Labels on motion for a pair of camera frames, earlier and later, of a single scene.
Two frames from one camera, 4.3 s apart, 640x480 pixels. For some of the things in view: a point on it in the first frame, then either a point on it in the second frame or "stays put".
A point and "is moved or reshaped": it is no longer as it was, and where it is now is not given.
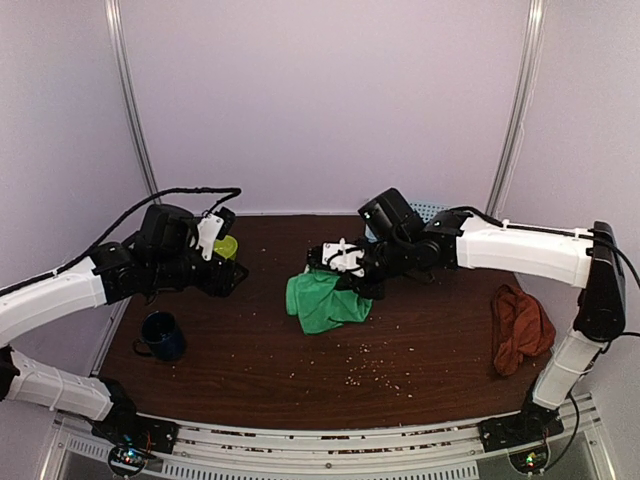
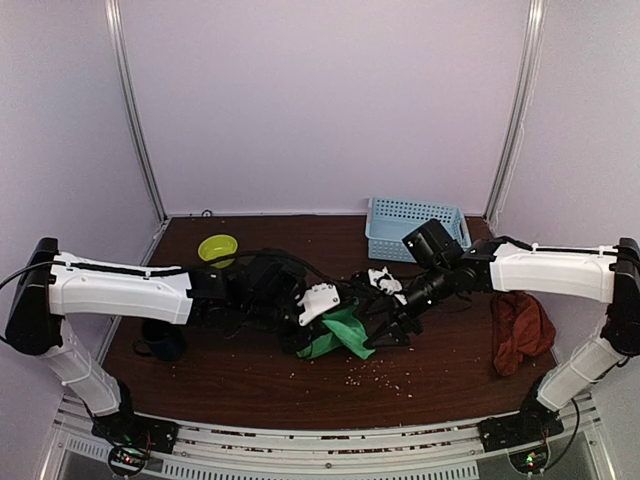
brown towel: x=523 y=327 stays put
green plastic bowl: x=226 y=248 stays put
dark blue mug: x=161 y=331 stays put
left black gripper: x=218 y=281 -> x=291 y=343
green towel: x=313 y=297 is moved or reshaped
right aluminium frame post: x=535 y=27 stays put
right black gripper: x=376 y=291 -> x=398 y=313
